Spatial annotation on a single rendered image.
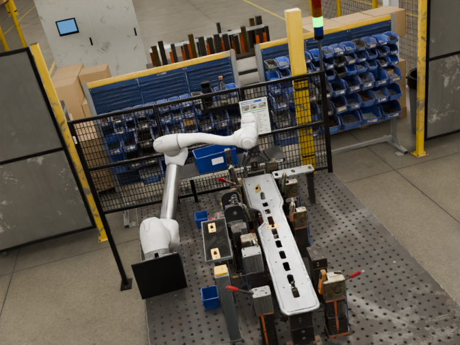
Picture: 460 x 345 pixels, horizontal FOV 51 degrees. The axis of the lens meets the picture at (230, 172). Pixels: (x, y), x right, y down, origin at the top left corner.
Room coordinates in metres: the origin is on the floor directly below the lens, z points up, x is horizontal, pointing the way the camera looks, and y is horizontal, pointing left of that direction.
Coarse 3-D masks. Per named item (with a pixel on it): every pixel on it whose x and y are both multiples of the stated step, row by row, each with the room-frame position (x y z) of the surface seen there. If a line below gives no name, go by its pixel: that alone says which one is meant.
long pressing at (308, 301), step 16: (256, 176) 3.03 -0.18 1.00; (272, 176) 2.99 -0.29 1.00; (272, 192) 2.76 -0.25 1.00; (256, 208) 2.61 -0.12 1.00; (272, 208) 2.57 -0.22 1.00; (272, 240) 2.24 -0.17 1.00; (288, 240) 2.22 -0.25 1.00; (272, 256) 2.10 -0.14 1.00; (288, 256) 2.08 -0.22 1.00; (272, 272) 1.97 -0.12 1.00; (288, 272) 1.95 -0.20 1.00; (304, 272) 1.92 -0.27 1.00; (288, 288) 1.83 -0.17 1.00; (304, 288) 1.81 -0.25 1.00; (288, 304) 1.73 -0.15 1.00; (304, 304) 1.71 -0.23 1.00
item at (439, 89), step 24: (432, 0) 4.64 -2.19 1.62; (456, 0) 4.68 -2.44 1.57; (432, 24) 4.65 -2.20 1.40; (456, 24) 4.68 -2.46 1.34; (432, 48) 4.65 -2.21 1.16; (456, 48) 4.69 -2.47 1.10; (432, 72) 4.66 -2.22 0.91; (456, 72) 4.71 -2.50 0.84; (432, 96) 4.66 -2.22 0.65; (456, 96) 4.72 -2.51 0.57; (432, 120) 4.66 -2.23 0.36; (456, 120) 4.71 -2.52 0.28
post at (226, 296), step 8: (216, 280) 1.84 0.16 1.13; (224, 280) 1.84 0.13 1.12; (224, 288) 1.84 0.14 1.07; (224, 296) 1.85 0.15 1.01; (232, 296) 1.85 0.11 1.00; (224, 304) 1.85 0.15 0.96; (232, 304) 1.85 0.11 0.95; (224, 312) 1.85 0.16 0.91; (232, 312) 1.85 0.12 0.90; (232, 320) 1.85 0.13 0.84; (232, 328) 1.85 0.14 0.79; (232, 336) 1.85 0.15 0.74; (240, 336) 1.85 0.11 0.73
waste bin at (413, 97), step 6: (408, 72) 5.32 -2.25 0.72; (414, 72) 5.34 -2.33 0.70; (408, 78) 5.17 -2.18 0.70; (414, 78) 5.06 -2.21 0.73; (408, 84) 5.17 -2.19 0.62; (414, 84) 5.05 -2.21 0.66; (414, 90) 5.08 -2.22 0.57; (414, 96) 5.08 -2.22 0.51; (414, 102) 5.09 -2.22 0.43; (414, 108) 5.09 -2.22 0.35; (414, 114) 5.10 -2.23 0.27; (414, 120) 5.10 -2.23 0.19; (414, 126) 5.11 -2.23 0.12; (414, 132) 5.11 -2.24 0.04
